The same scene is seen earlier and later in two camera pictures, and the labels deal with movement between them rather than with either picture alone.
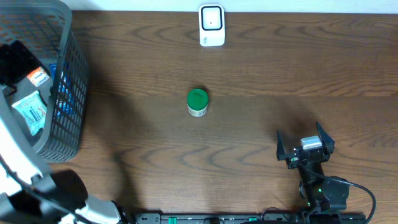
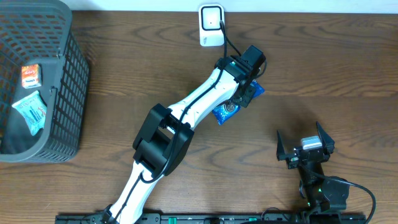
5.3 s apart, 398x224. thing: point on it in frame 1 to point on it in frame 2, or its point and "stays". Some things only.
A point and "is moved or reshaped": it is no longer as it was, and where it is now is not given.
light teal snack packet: (33, 109) stays
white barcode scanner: (211, 25) stays
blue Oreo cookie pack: (63, 89) to (227, 109)
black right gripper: (293, 160) stays
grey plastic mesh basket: (44, 27) stays
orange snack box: (38, 76) is moved or reshaped
